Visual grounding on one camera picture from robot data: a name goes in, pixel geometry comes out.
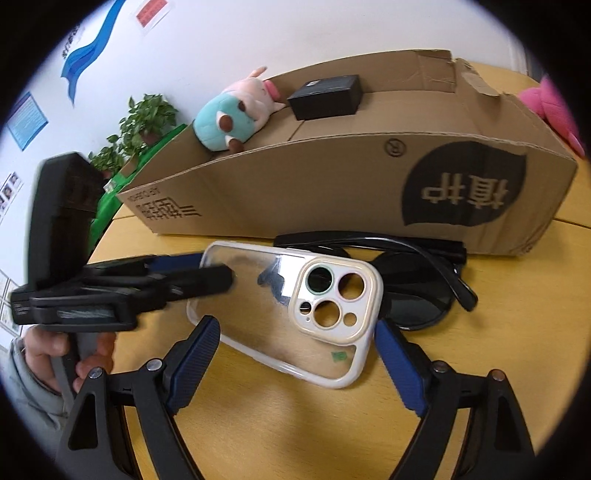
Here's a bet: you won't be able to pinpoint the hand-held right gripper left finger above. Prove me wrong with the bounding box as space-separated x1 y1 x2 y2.
55 315 222 480

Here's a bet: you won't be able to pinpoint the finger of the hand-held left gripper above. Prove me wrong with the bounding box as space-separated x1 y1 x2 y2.
83 250 206 278
136 264 236 315

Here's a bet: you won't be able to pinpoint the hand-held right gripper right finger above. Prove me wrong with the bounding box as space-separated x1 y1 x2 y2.
373 318 539 480

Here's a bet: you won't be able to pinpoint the clear phone case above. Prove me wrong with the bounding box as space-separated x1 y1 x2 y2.
186 240 384 390

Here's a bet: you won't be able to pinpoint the brown cardboard box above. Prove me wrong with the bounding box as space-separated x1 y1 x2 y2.
115 48 579 257

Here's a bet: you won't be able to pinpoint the person's left forearm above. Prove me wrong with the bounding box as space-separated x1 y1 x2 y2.
2 337 75 435

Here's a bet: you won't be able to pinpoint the person's left hand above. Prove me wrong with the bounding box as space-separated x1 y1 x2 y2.
23 323 117 394

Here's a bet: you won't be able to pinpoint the green bag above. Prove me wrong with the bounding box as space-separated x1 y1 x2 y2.
90 122 188 250

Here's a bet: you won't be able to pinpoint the black sunglasses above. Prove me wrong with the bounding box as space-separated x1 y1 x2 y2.
274 231 478 332

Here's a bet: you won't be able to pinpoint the green potted plant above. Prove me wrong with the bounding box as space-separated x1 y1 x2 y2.
88 93 180 174

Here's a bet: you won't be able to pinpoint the teal and pink plush toy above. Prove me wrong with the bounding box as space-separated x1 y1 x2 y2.
191 65 286 153

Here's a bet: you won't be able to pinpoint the small black box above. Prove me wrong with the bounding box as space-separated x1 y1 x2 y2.
287 74 363 121

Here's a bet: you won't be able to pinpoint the pink plush bear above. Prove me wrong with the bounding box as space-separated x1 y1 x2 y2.
516 76 587 158

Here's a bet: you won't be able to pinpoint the white photo wall notice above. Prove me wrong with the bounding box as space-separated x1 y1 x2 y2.
0 172 24 223

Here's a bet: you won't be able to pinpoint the blue wall poster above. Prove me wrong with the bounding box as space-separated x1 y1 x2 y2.
7 91 49 151

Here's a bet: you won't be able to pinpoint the blue ribbon wall decal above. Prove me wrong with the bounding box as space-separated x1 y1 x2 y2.
61 0 126 106

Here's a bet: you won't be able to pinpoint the red wall notice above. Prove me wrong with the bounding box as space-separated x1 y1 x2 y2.
136 0 172 31

